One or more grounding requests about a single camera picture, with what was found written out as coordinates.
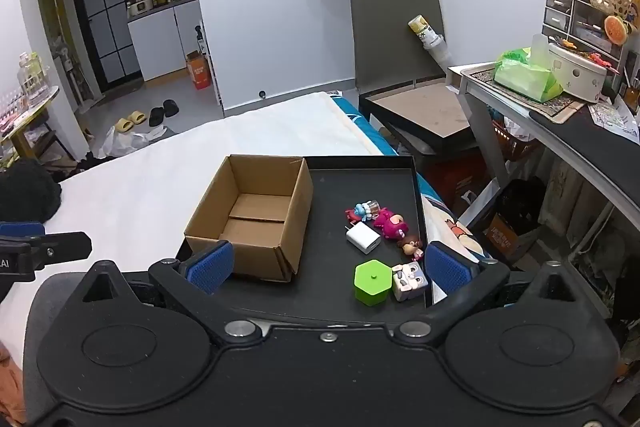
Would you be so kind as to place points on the burger toy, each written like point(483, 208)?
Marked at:
point(615, 29)

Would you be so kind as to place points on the red box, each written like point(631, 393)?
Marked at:
point(455, 179)

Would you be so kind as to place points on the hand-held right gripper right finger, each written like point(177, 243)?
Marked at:
point(447, 267)

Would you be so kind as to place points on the white charger plug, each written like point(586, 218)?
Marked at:
point(364, 238)

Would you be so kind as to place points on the pink costume figurine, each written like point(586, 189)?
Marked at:
point(390, 223)

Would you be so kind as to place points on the black side table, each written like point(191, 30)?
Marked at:
point(425, 107)

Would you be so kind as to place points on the brown-haired girl figurine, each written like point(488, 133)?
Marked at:
point(411, 247)

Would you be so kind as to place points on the wooden side shelf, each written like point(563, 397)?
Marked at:
point(30, 117)

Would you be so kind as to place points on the blue figurine on red crab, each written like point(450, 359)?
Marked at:
point(358, 210)

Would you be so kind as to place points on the black framed glass door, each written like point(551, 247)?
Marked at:
point(100, 7)

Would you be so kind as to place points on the white oval container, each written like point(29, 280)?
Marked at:
point(575, 72)

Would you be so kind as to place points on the small clear glass bottle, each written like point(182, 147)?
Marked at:
point(373, 208)

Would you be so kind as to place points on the green hexagonal box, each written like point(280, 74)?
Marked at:
point(372, 282)

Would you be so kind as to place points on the grey rabbit cube toy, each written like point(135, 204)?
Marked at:
point(407, 282)

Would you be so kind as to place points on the black tray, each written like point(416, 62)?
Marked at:
point(330, 197)

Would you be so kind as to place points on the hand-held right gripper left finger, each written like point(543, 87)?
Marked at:
point(212, 267)

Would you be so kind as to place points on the white kitchen cabinet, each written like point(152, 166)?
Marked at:
point(160, 42)

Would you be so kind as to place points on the black bag bin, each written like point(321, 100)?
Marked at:
point(520, 202)

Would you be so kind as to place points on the red plastic basket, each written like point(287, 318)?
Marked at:
point(515, 147)

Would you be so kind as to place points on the green tissue pack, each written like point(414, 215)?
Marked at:
point(525, 77)

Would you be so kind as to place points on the black slipper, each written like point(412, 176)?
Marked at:
point(156, 117)
point(171, 108)

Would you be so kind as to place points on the brown printed carton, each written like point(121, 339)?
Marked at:
point(502, 234)

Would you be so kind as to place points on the patterned table mat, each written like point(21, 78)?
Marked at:
point(520, 104)

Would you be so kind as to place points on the grey drawer organizer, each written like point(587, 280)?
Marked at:
point(557, 12)

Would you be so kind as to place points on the white and yellow bottle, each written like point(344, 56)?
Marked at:
point(422, 29)

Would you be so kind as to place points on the grey metal desk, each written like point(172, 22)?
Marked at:
point(575, 142)

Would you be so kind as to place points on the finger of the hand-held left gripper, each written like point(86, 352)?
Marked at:
point(60, 249)

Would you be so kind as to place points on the orange box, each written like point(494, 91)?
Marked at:
point(198, 72)

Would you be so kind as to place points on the black fuzzy cloth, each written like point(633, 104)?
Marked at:
point(25, 192)

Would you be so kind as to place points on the white plastic bag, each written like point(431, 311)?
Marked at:
point(120, 142)

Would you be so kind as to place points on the blue cartoon printed blanket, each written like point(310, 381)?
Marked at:
point(365, 127)

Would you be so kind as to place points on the brown cardboard box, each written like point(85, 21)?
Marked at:
point(260, 207)

